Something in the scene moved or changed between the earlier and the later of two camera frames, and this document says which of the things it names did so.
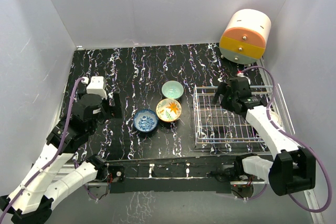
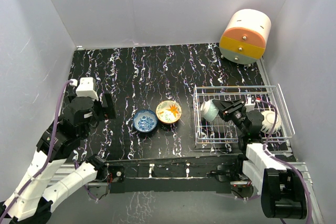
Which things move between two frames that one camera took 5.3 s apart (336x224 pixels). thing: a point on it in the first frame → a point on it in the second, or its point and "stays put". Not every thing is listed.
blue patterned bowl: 145,120 stays put
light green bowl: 172,89 → 209,110
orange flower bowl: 168,110 stays put
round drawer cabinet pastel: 244,39 stays put
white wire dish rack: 215,125 stays put
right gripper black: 221,87 → 227,113
